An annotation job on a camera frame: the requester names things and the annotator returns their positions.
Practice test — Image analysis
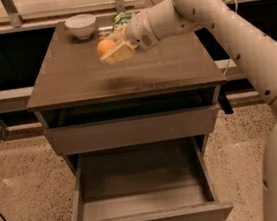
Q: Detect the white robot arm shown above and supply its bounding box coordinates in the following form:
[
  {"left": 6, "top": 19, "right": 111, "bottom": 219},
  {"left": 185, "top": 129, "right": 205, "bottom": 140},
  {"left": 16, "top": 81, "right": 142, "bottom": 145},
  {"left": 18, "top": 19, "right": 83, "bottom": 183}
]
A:
[{"left": 100, "top": 0, "right": 277, "bottom": 221}]

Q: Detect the orange fruit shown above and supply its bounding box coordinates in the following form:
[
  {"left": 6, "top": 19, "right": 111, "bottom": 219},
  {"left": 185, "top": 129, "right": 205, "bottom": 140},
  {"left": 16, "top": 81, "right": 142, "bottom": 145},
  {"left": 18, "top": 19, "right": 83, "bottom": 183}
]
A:
[{"left": 97, "top": 39, "right": 115, "bottom": 57}]

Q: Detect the grey drawer cabinet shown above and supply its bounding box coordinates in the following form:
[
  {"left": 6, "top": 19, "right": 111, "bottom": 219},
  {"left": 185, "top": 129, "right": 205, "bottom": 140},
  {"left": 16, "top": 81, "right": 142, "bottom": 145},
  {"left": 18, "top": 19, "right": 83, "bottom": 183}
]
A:
[{"left": 27, "top": 18, "right": 225, "bottom": 169}]

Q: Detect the white ceramic bowl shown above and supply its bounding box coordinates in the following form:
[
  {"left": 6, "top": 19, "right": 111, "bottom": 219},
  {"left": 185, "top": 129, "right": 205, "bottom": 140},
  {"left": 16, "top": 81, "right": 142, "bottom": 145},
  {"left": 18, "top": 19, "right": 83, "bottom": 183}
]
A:
[{"left": 64, "top": 14, "right": 96, "bottom": 40}]

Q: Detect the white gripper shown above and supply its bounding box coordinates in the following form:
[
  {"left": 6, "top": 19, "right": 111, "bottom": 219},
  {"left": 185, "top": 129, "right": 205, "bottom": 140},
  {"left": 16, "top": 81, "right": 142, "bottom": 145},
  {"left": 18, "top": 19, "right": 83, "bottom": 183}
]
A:
[{"left": 100, "top": 11, "right": 159, "bottom": 65}]

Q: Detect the green snack bag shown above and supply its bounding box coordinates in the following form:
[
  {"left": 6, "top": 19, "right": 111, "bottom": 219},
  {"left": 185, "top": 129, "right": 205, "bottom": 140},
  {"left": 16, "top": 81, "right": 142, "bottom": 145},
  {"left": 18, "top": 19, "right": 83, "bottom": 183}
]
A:
[{"left": 112, "top": 12, "right": 135, "bottom": 31}]

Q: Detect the grey upper drawer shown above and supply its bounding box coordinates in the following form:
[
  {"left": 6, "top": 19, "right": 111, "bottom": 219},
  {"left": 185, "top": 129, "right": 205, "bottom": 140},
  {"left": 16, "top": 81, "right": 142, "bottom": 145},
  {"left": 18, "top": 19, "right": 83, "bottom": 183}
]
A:
[{"left": 44, "top": 105, "right": 219, "bottom": 155}]

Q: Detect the open grey middle drawer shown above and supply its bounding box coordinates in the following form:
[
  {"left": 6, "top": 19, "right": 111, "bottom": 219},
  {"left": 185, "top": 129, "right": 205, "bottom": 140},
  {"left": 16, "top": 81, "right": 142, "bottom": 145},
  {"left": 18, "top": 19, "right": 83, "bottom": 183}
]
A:
[{"left": 71, "top": 137, "right": 233, "bottom": 221}]

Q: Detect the metal railing frame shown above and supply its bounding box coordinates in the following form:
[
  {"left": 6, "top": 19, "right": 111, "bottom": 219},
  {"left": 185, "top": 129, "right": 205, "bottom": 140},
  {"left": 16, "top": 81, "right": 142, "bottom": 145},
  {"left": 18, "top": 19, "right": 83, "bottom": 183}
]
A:
[{"left": 0, "top": 0, "right": 277, "bottom": 113}]

